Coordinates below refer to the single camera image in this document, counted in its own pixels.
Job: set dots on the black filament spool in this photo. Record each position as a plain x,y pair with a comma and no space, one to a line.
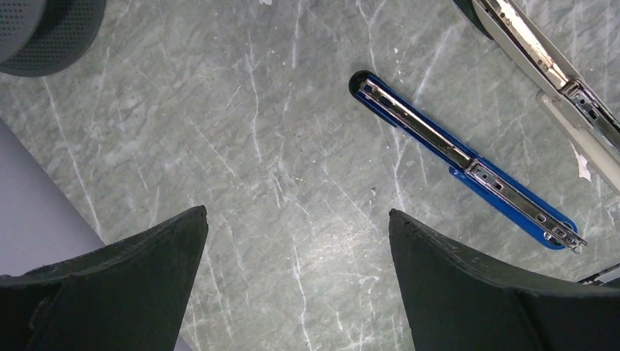
40,38

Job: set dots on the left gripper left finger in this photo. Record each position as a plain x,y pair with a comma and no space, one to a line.
129,295

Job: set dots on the black beige stapler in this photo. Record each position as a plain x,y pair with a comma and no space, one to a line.
564,94

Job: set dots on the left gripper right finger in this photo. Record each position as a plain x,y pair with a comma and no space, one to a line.
457,298

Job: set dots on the blue stapler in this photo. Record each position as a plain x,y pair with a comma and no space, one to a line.
544,223

